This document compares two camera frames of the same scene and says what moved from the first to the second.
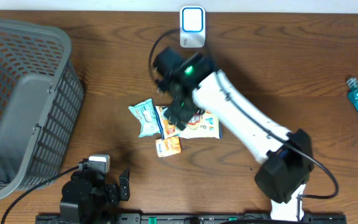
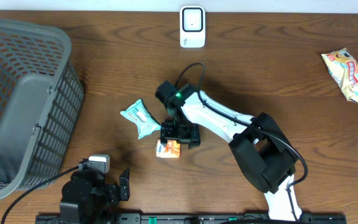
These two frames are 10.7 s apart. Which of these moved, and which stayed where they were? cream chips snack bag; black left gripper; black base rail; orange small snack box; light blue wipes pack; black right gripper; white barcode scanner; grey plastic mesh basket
Moved: cream chips snack bag; light blue wipes pack; black right gripper
Stayed: white barcode scanner; orange small snack box; black left gripper; black base rail; grey plastic mesh basket
